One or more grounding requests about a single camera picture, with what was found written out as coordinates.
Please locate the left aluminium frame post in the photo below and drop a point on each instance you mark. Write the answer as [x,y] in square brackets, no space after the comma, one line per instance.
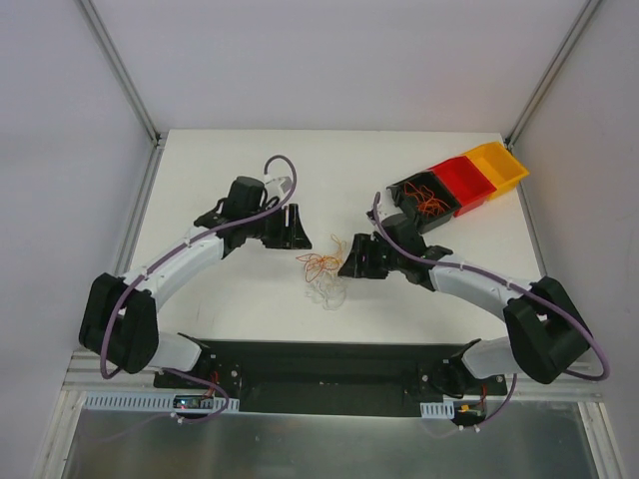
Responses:
[106,44]

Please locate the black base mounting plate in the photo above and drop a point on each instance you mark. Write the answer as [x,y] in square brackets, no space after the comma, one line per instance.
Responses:
[378,380]

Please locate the aluminium frame post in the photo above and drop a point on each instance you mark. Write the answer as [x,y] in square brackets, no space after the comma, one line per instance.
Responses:
[106,44]
[571,39]

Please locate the red plastic bin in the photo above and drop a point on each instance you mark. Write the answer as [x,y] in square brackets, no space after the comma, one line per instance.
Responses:
[465,181]

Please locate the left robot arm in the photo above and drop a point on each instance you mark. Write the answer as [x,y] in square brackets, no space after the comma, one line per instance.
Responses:
[120,322]

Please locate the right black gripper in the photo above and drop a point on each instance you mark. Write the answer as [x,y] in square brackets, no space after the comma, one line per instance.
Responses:
[366,255]

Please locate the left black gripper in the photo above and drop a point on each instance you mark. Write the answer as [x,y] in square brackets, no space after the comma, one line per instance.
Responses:
[288,226]

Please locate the white cable duct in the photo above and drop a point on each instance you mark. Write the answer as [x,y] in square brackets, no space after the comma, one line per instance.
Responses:
[437,410]
[192,404]

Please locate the right white cable duct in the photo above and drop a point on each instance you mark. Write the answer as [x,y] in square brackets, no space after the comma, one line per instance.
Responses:
[437,410]

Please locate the left white cable duct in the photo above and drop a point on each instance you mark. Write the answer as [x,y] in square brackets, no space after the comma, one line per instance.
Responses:
[192,404]

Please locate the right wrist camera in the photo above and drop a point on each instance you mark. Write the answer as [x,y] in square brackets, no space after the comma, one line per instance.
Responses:
[375,215]

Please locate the yellow plastic bin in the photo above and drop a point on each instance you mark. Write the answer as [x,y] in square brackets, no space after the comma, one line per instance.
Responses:
[499,166]

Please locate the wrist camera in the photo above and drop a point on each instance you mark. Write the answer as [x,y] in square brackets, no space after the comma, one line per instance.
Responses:
[277,186]
[375,215]

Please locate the black plastic bin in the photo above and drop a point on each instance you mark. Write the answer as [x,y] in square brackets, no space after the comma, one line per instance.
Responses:
[424,199]

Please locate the right aluminium frame post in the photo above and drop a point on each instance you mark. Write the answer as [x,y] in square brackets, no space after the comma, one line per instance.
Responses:
[571,39]

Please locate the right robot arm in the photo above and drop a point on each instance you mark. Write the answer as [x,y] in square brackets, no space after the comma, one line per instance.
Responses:
[545,332]

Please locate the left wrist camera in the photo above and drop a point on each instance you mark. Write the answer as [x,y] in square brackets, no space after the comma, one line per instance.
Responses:
[277,186]

